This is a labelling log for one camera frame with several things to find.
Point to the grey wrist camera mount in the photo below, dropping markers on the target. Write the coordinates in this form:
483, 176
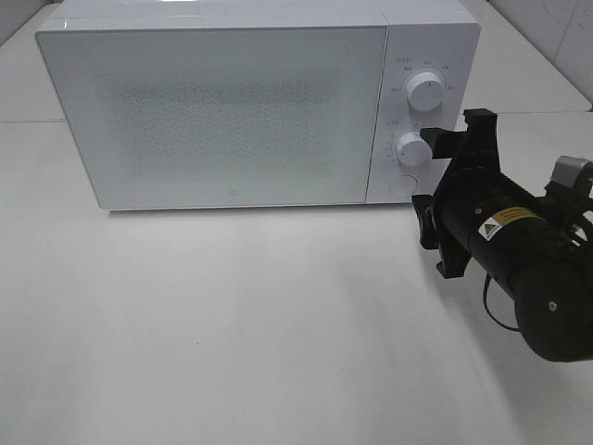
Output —
574, 173

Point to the round white door button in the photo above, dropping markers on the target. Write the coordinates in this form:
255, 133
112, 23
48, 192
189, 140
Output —
402, 187

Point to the white microwave knob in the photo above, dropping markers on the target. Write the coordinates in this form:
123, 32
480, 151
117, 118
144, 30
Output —
425, 90
412, 150

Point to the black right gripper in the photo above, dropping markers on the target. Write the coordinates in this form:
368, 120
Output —
470, 191

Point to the white microwave door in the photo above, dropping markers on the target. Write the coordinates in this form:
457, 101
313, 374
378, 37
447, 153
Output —
228, 118

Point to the white microwave oven body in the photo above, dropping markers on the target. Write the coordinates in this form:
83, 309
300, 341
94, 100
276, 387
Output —
420, 35

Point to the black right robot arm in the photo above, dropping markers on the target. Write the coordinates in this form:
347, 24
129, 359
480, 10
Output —
537, 249

